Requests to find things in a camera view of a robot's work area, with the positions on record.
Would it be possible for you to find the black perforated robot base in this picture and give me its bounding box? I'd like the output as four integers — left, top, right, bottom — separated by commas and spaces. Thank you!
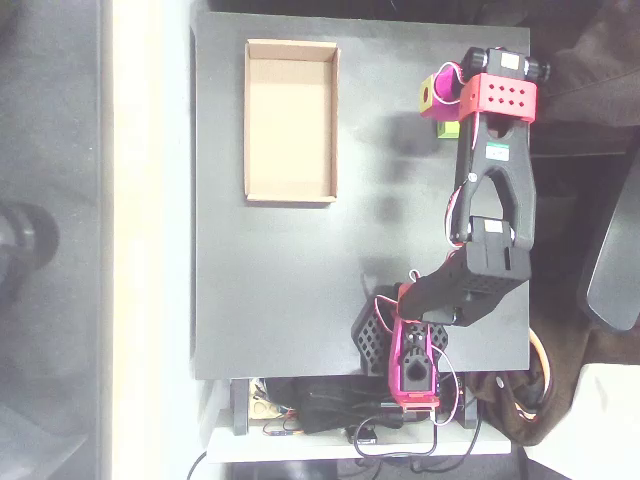
351, 284, 451, 379

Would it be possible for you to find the cardboard box tray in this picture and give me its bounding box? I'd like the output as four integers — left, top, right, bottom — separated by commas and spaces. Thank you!
243, 38, 341, 205

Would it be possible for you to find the dark office chair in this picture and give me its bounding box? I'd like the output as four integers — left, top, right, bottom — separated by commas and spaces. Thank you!
577, 149, 640, 334

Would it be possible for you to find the black work board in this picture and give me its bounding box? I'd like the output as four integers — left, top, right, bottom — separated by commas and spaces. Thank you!
189, 10, 532, 381

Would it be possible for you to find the black power adapter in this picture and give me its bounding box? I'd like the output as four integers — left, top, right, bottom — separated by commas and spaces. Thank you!
292, 377, 404, 435

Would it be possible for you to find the white cloth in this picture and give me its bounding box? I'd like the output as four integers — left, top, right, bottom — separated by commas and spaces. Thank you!
524, 364, 640, 480

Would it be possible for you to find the black looped cable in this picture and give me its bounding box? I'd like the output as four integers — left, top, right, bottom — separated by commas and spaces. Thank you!
349, 409, 484, 474

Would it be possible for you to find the black floor cable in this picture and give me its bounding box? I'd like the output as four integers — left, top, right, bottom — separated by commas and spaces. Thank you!
186, 449, 209, 480

